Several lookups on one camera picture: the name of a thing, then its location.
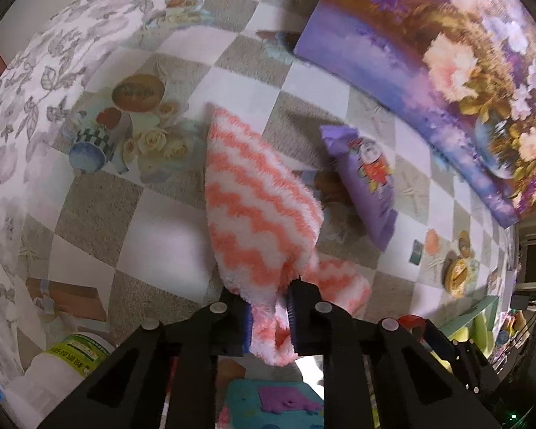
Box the gold round tin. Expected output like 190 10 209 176
444 257 472 298

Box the purple tissue packet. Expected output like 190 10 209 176
319 124 398 247

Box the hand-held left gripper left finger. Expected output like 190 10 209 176
38 286 253 429

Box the teal plastic treasure box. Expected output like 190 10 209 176
219 380 327 429

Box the white tray with teal rim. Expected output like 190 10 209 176
442 297 501 340

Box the pink white striped fluffy cloth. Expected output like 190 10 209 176
204 105 372 366

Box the yellow sponge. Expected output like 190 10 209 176
451 312 494 355

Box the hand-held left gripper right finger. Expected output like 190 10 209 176
286 277 501 429

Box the checkered printed tablecloth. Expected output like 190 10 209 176
0 0 519 429

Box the white pill bottle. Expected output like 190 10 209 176
6 333 117 416

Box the white shelf unit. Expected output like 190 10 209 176
516 221 536 296

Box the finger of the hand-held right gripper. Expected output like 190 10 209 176
422 319 496 394

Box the floral painting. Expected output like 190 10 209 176
292 0 536 228

